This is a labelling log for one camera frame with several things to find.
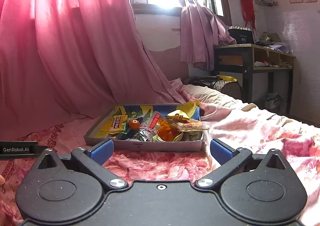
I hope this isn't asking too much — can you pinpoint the red hanging decoration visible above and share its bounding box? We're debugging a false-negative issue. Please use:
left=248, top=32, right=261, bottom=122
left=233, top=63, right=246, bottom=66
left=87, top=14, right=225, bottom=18
left=240, top=0, right=256, bottom=31

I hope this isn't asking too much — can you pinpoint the purple window curtain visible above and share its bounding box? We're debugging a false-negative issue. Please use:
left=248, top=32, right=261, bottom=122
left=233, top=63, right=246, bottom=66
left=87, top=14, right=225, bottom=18
left=180, top=0, right=236, bottom=71

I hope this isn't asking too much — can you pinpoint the person's left hand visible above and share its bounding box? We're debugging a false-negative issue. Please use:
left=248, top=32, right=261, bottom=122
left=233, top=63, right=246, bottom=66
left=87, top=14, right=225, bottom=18
left=0, top=175, right=5, bottom=185

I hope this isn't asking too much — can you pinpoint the small orange tomato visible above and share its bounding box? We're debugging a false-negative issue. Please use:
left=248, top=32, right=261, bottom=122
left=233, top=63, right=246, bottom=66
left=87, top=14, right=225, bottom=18
left=129, top=120, right=140, bottom=130

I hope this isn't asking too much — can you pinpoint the black box on desk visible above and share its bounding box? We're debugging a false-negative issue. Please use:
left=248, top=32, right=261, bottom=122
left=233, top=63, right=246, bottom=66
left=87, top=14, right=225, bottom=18
left=228, top=26, right=254, bottom=44

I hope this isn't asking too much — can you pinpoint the yellow green candy bar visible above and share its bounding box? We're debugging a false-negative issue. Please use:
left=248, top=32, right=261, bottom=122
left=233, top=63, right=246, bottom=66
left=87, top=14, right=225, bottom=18
left=99, top=115, right=128, bottom=134

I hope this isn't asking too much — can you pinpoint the rice cracker snack pack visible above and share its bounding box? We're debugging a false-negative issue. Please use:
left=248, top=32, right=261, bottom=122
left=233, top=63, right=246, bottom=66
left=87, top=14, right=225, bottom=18
left=173, top=119, right=207, bottom=133

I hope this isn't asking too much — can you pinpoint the pink bed curtain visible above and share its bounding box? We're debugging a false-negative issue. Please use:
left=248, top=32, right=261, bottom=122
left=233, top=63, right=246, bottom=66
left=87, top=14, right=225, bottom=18
left=1, top=0, right=183, bottom=140

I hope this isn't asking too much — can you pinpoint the dark wooden desk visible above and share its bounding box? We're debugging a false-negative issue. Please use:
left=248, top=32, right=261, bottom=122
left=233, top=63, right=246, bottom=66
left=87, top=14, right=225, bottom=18
left=212, top=44, right=295, bottom=115

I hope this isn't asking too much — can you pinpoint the orange clear snack bag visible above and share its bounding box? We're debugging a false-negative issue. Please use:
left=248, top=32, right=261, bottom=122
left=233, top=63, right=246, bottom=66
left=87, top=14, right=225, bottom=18
left=157, top=117, right=182, bottom=142

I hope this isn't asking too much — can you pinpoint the beige pillow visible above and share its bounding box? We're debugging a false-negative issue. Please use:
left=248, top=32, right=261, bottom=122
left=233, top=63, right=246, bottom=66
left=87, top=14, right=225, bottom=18
left=180, top=85, right=257, bottom=112

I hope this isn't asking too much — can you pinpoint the white green vegetable snack pouch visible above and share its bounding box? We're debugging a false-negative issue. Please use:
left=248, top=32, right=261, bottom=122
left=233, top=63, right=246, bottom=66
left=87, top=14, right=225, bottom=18
left=132, top=112, right=162, bottom=142

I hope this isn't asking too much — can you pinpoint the colourful lined tray box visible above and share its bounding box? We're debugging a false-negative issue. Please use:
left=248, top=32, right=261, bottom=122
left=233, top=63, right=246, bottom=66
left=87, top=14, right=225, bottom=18
left=84, top=104, right=204, bottom=152

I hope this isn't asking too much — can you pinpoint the small wall shelf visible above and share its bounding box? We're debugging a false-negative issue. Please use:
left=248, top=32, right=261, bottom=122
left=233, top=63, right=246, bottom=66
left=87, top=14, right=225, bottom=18
left=254, top=0, right=279, bottom=7

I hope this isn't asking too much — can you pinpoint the gold foil snack pouch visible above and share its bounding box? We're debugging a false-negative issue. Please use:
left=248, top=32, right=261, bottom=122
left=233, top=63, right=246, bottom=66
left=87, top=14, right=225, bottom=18
left=166, top=108, right=199, bottom=122

